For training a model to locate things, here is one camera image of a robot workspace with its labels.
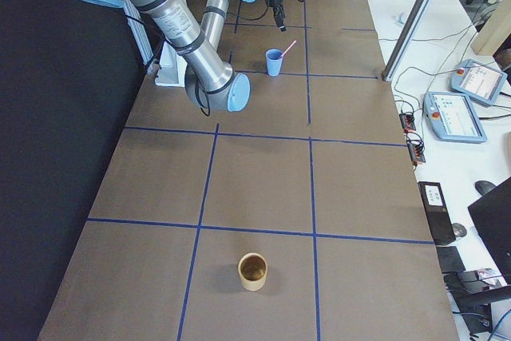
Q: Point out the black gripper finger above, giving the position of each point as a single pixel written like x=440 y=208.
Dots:
x=279 y=17

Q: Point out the blue ribbed plastic cup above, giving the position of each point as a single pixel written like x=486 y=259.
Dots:
x=274 y=62

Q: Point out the tan bamboo cup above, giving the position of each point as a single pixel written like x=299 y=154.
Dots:
x=252 y=270

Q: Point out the black orange connector board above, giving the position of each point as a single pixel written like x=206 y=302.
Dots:
x=407 y=122
x=416 y=151

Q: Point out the far teach pendant tablet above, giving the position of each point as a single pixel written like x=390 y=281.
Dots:
x=479 y=81

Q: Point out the teach pendant tablet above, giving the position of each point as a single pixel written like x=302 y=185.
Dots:
x=479 y=81
x=452 y=118

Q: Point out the near teach pendant tablet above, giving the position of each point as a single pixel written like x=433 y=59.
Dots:
x=452 y=118

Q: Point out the black power adapter box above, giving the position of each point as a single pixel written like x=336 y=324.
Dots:
x=436 y=213

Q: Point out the black computer mouse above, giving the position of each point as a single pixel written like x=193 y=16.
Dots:
x=483 y=186

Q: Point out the black monitor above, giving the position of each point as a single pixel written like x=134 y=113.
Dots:
x=491 y=217

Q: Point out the white pedestal base plate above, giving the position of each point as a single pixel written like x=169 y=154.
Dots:
x=172 y=68

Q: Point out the aluminium frame post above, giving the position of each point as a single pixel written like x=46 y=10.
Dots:
x=405 y=38

